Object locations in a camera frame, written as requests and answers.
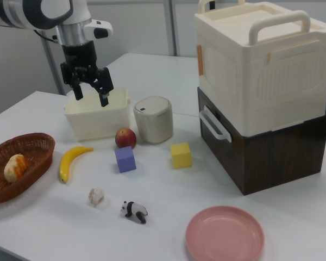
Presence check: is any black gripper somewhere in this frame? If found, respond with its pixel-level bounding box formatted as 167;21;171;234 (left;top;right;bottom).
60;40;115;107

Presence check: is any small cream lidded trash can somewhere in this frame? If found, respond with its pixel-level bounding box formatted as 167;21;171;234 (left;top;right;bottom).
133;95;174;144

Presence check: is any cream open plastic tub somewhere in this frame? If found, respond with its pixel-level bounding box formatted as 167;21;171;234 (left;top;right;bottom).
64;86;132;141

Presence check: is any red apple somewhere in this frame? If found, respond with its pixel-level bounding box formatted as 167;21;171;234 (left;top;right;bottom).
115;128;137;149

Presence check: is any yellow banana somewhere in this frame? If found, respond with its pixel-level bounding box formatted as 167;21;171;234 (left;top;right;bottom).
59;146;94;184

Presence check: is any purple foam cube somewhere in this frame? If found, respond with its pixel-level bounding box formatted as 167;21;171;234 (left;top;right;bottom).
114;146;137;173

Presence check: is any brown wicker basket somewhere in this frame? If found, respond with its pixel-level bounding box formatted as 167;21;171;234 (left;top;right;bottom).
0;132;56;204

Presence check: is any toasted bread piece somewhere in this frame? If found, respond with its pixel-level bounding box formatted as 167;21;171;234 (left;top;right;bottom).
4;153;28;182

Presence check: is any white crumpled garlic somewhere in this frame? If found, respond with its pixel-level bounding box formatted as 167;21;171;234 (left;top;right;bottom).
88;187;105;208

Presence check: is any yellow foam cube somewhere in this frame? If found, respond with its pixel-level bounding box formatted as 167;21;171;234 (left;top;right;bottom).
170;142;193;170

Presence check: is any small panda figurine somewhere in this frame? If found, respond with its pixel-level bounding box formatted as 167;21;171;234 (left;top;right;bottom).
121;201;148;225

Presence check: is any dark brown wooden box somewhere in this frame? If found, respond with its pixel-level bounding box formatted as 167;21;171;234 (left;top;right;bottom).
197;86;326;196

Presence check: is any pink plastic plate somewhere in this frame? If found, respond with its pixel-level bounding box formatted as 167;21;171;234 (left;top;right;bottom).
185;206;265;261

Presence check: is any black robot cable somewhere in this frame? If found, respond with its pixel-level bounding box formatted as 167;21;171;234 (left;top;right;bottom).
34;29;58;45

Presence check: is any cream storage box with handles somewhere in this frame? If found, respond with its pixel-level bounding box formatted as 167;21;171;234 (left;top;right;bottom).
194;0;326;136

